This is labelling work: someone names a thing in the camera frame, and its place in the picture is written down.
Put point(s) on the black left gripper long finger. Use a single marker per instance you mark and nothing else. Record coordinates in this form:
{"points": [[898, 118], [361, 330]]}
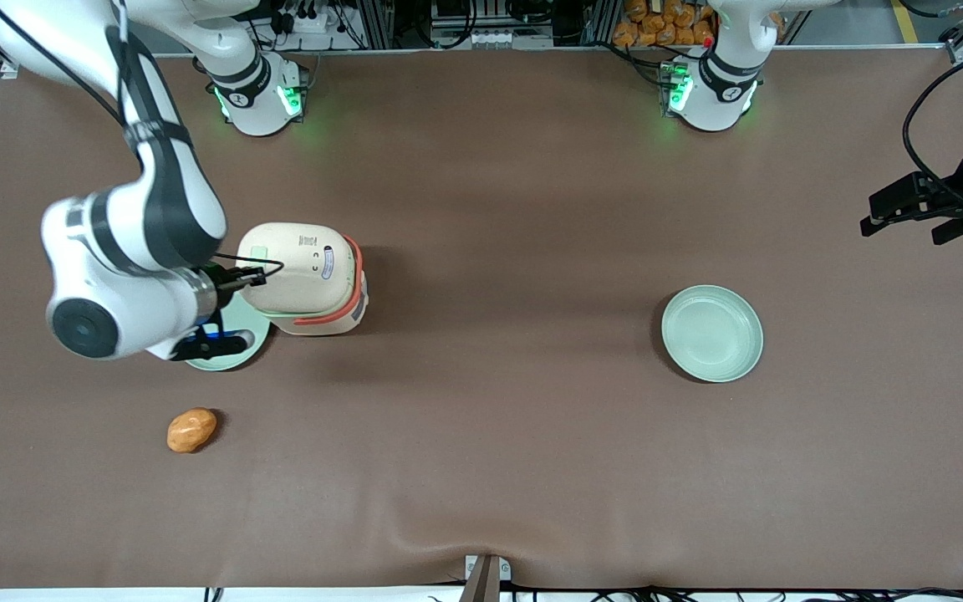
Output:
{"points": [[899, 201]]}

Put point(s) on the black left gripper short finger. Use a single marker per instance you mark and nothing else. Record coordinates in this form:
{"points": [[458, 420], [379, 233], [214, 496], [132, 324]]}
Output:
{"points": [[952, 229]]}

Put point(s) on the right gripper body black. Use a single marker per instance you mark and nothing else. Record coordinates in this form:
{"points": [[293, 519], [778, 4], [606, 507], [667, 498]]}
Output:
{"points": [[223, 278]]}

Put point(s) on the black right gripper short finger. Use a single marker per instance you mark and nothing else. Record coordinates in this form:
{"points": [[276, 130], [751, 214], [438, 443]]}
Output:
{"points": [[251, 284]]}

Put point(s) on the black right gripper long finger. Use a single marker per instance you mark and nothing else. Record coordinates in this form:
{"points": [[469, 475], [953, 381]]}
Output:
{"points": [[252, 273]]}

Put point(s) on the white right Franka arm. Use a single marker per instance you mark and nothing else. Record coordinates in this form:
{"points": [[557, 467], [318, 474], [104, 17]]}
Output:
{"points": [[164, 192]]}

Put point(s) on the pale green plate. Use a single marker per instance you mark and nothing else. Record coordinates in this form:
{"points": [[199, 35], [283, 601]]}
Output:
{"points": [[243, 322], [711, 333]]}

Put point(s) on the golden brown bread roll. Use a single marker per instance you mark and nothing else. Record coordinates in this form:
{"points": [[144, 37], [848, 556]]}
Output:
{"points": [[191, 430]]}

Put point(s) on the white power strip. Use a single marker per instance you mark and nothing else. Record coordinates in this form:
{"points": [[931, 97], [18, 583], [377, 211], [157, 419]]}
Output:
{"points": [[306, 17]]}

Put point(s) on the bag of orange bread rolls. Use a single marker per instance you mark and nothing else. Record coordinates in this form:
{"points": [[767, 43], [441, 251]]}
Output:
{"points": [[661, 23]]}

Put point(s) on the brown table mat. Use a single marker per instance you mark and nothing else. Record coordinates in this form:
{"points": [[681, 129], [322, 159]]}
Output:
{"points": [[515, 451]]}

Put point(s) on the black electronics box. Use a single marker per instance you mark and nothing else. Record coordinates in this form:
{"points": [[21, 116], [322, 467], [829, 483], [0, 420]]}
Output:
{"points": [[490, 21]]}

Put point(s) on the metal table edge bracket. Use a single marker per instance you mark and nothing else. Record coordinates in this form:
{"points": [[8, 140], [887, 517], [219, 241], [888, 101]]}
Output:
{"points": [[486, 577]]}

